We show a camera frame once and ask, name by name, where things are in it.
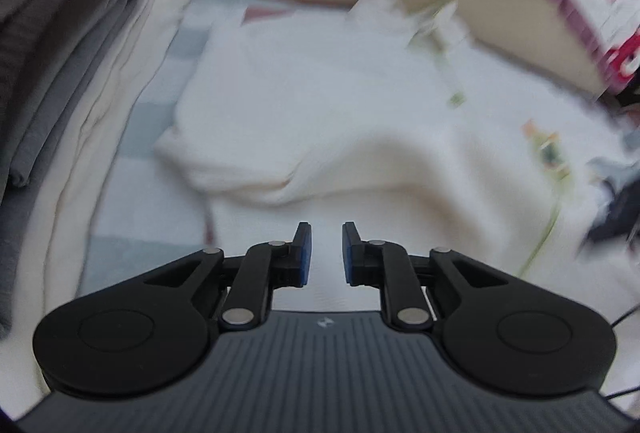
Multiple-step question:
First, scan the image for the cream waffle knit garment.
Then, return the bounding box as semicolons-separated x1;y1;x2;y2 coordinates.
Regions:
154;0;640;404

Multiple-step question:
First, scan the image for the folded cream garment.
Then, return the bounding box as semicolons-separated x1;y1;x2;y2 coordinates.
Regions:
1;0;189;419

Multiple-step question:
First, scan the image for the black thin cable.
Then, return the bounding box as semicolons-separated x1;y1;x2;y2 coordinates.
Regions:
602;302;640;402

